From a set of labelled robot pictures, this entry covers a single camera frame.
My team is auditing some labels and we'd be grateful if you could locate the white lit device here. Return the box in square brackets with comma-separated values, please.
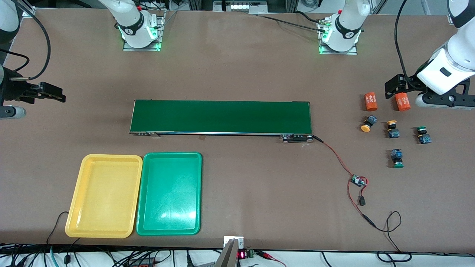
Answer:
[230, 2, 268, 11]

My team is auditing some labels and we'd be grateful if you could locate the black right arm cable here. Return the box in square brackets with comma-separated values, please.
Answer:
[0, 0, 51, 81]

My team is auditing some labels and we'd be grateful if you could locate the green push button switch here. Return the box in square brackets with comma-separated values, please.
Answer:
[415, 126, 432, 145]
[390, 149, 404, 169]

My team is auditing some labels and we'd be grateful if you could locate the red clip lead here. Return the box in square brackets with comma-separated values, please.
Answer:
[256, 250, 288, 267]

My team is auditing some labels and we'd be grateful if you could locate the long red supply wire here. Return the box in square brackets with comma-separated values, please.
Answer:
[347, 182, 377, 228]

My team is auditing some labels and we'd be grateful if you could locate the grey camera mount bar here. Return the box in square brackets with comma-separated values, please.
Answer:
[213, 239, 240, 267]

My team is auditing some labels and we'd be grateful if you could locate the yellow plastic tray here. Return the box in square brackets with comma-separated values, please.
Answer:
[65, 154, 143, 238]

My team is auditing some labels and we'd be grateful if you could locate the thin black looped cable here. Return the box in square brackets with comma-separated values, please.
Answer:
[374, 211, 413, 263]

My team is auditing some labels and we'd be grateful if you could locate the black base power cable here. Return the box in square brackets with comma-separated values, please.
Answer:
[256, 11, 327, 31]

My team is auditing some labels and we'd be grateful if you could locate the green plastic tray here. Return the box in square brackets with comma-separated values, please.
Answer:
[136, 152, 203, 236]

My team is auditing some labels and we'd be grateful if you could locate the thin black table cable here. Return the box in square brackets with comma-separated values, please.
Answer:
[46, 211, 80, 256]

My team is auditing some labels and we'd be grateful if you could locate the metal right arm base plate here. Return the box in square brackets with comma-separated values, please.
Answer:
[122, 11, 166, 52]

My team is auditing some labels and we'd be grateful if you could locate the small metal mounting bracket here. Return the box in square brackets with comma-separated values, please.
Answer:
[223, 236, 245, 249]

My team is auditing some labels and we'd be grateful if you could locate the orange cylinder with white print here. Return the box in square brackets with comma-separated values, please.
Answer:
[394, 93, 411, 112]
[363, 94, 378, 111]

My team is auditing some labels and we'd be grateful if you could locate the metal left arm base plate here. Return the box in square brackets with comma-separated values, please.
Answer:
[318, 17, 358, 55]

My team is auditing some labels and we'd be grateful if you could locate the green conveyor belt unit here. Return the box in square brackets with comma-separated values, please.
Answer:
[129, 99, 314, 143]

